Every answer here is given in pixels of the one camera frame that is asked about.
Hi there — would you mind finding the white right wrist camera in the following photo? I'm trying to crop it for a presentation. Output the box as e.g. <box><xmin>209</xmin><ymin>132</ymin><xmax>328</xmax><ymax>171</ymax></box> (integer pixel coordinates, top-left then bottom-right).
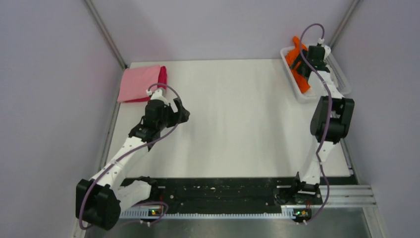
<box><xmin>316</xmin><ymin>38</ymin><xmax>331</xmax><ymax>55</ymax></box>

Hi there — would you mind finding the pink folded t shirt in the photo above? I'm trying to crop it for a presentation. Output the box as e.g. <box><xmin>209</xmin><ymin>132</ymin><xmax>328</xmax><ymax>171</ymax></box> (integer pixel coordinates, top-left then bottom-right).
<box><xmin>117</xmin><ymin>64</ymin><xmax>162</xmax><ymax>103</ymax></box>

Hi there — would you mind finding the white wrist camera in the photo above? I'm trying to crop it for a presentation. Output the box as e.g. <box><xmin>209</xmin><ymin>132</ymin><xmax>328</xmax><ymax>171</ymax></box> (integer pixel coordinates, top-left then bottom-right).
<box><xmin>146</xmin><ymin>88</ymin><xmax>169</xmax><ymax>106</ymax></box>
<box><xmin>316</xmin><ymin>38</ymin><xmax>331</xmax><ymax>55</ymax></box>

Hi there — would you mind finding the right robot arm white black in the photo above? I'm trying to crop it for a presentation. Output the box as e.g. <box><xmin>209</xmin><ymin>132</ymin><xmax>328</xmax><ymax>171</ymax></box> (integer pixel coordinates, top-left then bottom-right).
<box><xmin>290</xmin><ymin>44</ymin><xmax>355</xmax><ymax>204</ymax></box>

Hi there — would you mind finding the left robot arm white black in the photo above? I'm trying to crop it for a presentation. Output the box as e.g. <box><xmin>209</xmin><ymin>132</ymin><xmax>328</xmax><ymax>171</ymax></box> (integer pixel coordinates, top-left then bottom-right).
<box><xmin>75</xmin><ymin>95</ymin><xmax>190</xmax><ymax>231</ymax></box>

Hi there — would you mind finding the crimson folded t shirt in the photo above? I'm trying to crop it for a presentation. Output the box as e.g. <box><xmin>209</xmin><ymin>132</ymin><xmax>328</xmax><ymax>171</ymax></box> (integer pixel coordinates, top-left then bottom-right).
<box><xmin>125</xmin><ymin>66</ymin><xmax>168</xmax><ymax>104</ymax></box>

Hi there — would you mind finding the white slotted cable duct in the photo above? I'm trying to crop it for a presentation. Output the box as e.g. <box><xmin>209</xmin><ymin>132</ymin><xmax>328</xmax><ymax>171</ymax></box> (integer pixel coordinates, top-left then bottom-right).
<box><xmin>119</xmin><ymin>206</ymin><xmax>310</xmax><ymax>220</ymax></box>

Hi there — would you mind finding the orange t shirt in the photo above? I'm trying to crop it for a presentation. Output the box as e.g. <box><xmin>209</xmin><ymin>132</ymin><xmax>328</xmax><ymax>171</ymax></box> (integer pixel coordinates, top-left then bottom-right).
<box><xmin>285</xmin><ymin>36</ymin><xmax>310</xmax><ymax>94</ymax></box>

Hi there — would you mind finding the white plastic basket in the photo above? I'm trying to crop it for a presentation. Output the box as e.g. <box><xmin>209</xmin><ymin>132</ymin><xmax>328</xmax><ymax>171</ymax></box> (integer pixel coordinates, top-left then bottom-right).
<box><xmin>280</xmin><ymin>46</ymin><xmax>352</xmax><ymax>104</ymax></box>

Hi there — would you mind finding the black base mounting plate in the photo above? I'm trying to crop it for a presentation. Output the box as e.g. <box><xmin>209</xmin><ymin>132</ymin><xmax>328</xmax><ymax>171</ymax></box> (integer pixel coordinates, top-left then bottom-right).
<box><xmin>98</xmin><ymin>176</ymin><xmax>357</xmax><ymax>215</ymax></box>

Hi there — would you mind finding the white crumpled t shirt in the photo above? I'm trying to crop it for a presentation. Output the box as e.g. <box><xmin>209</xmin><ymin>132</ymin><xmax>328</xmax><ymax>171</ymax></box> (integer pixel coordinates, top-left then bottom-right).
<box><xmin>302</xmin><ymin>87</ymin><xmax>317</xmax><ymax>100</ymax></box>

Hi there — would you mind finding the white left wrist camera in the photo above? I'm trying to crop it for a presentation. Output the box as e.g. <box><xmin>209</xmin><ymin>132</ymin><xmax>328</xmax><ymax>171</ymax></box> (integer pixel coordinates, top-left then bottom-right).
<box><xmin>146</xmin><ymin>88</ymin><xmax>169</xmax><ymax>106</ymax></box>

